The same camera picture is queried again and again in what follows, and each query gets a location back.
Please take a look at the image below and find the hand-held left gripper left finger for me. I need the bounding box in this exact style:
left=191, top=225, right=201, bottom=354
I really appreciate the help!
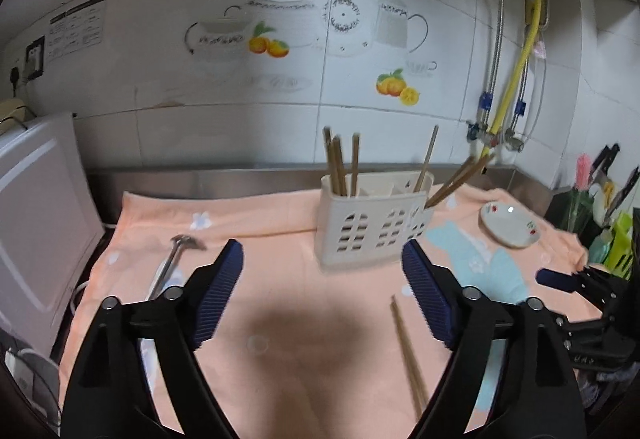
left=60, top=239, right=246, bottom=439

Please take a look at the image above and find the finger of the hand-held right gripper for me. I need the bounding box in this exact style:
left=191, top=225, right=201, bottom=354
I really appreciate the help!
left=535, top=267, right=622, bottom=309

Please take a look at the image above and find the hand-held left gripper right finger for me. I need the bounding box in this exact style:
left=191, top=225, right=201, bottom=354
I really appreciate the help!
left=401, top=239, right=588, bottom=439

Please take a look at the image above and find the brown wooden chopstick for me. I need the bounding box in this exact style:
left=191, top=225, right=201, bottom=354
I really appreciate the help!
left=322, top=126, right=337, bottom=195
left=390, top=295, right=430, bottom=417
left=425, top=156, right=476, bottom=209
left=350, top=133, right=361, bottom=197
left=428, top=152, right=496, bottom=210
left=332, top=135, right=348, bottom=197
left=414, top=125, right=440, bottom=194

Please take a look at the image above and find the cream plastic utensil holder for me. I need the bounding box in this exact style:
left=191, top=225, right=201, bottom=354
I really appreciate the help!
left=314, top=172, right=436, bottom=270

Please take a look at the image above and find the metal ladle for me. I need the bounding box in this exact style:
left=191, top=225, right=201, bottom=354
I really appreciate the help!
left=145, top=234, right=208, bottom=302

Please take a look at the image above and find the black knife rack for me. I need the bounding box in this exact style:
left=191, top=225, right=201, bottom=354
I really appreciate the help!
left=545, top=186, right=608, bottom=250

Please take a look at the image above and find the white flower print dish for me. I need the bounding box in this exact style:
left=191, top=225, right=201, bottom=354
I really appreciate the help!
left=479, top=200, right=543, bottom=250

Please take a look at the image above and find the green plastic holder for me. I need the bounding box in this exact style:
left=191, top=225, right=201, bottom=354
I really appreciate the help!
left=602, top=212, right=636, bottom=278

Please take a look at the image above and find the pink printed towel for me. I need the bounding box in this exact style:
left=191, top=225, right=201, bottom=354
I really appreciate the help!
left=57, top=186, right=608, bottom=439

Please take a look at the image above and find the pink brush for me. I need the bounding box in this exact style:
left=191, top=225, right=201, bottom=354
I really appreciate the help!
left=575, top=154, right=594, bottom=190

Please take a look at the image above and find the black kitchen knife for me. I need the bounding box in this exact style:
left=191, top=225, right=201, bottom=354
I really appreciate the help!
left=592, top=144, right=621, bottom=180
left=602, top=166, right=640, bottom=225

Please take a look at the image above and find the metal pipe valve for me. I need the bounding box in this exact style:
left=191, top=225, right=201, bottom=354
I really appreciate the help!
left=502, top=128, right=529, bottom=153
left=466, top=119, right=493, bottom=145

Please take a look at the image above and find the thin white tube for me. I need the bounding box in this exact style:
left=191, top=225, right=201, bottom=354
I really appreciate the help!
left=527, top=54, right=549, bottom=140

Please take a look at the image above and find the beige rounded object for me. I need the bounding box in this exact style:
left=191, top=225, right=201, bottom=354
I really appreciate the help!
left=0, top=96, right=33, bottom=135

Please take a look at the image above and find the white cable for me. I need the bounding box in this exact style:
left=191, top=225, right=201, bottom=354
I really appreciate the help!
left=69, top=276, right=94, bottom=316

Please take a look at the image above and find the braided metal hose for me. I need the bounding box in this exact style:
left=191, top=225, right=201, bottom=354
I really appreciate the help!
left=512, top=54, right=533, bottom=130
left=480, top=0, right=507, bottom=120

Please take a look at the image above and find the yellow gas hose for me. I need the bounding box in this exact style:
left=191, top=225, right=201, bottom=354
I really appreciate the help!
left=487, top=0, right=546, bottom=151

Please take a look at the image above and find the white wall notice sticker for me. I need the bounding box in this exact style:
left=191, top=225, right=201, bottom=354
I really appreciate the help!
left=46, top=0, right=109, bottom=65

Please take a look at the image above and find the dark wall socket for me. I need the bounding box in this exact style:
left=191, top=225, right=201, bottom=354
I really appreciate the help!
left=25, top=35, right=47, bottom=81

